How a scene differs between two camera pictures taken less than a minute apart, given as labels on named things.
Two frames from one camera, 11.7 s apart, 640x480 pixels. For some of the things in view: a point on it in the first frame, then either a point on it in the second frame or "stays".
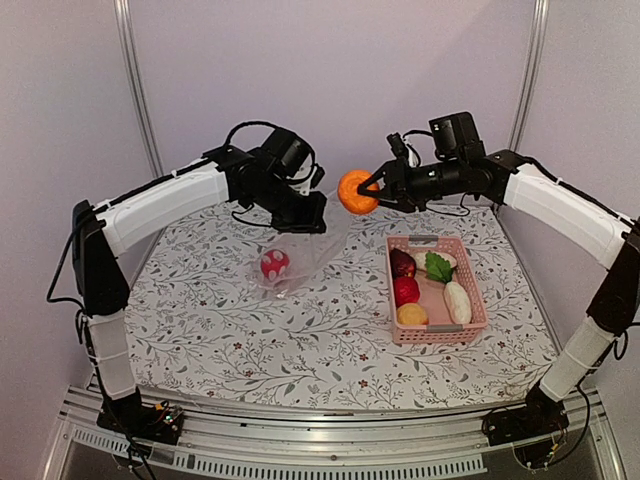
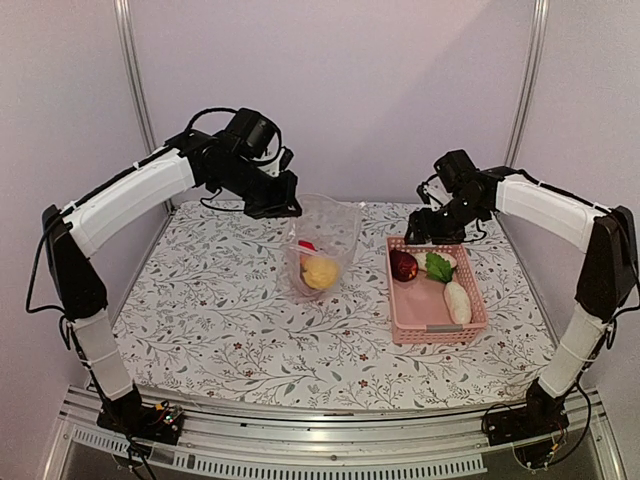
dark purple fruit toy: [402, 263] stays
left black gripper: [313, 219] to [279, 207]
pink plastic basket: [435, 294] stays
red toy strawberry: [274, 263] to [307, 244]
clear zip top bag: [285, 261] to [323, 233]
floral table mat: [225, 308] stays
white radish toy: [458, 303] stays
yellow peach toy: [412, 314] to [319, 272]
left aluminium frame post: [138, 80] stays
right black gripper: [396, 188] to [424, 228]
